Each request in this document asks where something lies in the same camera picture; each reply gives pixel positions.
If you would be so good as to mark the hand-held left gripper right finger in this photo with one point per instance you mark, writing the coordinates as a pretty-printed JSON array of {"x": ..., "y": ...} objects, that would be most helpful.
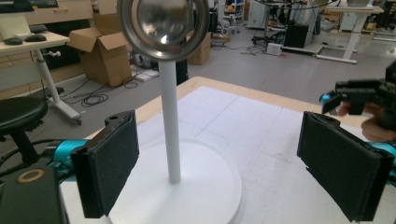
[{"x": 342, "y": 168}]

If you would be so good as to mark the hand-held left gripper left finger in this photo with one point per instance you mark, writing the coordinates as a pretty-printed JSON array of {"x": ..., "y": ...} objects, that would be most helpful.
[{"x": 106, "y": 165}]

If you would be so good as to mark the white hook stand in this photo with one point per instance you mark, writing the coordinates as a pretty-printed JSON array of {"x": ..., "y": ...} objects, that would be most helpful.
[{"x": 171, "y": 124}]

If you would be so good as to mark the white standing desk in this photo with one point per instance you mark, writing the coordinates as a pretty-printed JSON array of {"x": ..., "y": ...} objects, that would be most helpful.
[{"x": 355, "y": 31}]

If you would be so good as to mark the black equipment box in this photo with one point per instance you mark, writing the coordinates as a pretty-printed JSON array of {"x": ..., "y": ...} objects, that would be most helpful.
[{"x": 295, "y": 35}]

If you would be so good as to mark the small white box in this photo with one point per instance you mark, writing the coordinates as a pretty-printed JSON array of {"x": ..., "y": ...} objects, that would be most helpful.
[{"x": 274, "y": 49}]

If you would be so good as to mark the white flat board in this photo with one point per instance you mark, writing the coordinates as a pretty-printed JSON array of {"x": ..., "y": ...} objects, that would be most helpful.
[{"x": 146, "y": 75}]

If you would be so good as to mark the black office chair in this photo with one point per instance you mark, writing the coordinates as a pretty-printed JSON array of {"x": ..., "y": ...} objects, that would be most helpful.
[{"x": 18, "y": 113}]

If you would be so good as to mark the open cardboard box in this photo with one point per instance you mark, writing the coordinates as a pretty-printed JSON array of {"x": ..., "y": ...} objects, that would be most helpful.
[{"x": 106, "y": 59}]

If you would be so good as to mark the grey rounded appliance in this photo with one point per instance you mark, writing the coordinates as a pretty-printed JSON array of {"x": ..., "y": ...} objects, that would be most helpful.
[{"x": 144, "y": 60}]

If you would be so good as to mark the black computer mouse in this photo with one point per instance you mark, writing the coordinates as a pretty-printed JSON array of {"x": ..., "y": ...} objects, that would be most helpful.
[
  {"x": 35, "y": 38},
  {"x": 13, "y": 41}
]

